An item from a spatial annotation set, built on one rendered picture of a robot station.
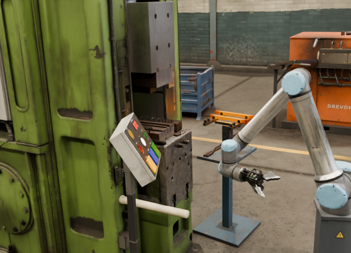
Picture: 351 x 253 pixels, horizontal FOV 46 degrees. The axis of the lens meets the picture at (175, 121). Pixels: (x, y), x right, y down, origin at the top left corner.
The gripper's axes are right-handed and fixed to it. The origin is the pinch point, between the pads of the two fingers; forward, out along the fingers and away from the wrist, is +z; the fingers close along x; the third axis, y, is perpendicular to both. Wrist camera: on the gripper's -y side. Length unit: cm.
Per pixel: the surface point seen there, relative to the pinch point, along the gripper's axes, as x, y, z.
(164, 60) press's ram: 18, 64, -73
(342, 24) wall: 629, -283, -325
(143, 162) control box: -47, 55, -26
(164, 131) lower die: -5, 26, -72
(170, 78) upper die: 18, 50, -76
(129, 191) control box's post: -54, 34, -44
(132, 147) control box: -46, 64, -29
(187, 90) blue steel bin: 200, -140, -332
